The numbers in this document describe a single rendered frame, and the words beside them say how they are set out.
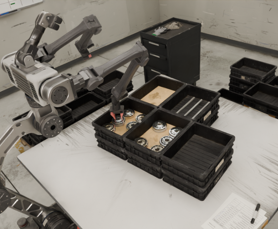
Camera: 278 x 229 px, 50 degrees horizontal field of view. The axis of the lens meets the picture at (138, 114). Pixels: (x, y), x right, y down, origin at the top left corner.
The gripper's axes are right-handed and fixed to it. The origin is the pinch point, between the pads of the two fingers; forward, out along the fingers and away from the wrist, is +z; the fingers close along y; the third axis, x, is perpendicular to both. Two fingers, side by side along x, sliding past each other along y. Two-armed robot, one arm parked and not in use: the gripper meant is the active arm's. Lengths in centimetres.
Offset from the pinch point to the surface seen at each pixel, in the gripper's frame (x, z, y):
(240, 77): -112, 36, -120
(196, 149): 33, 4, -53
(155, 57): -154, 25, -29
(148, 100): -28.0, 4.0, -22.2
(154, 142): 25.2, 3.8, -26.7
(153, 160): 44, 2, -26
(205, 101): -21, 4, -67
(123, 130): 10.0, 4.1, -3.8
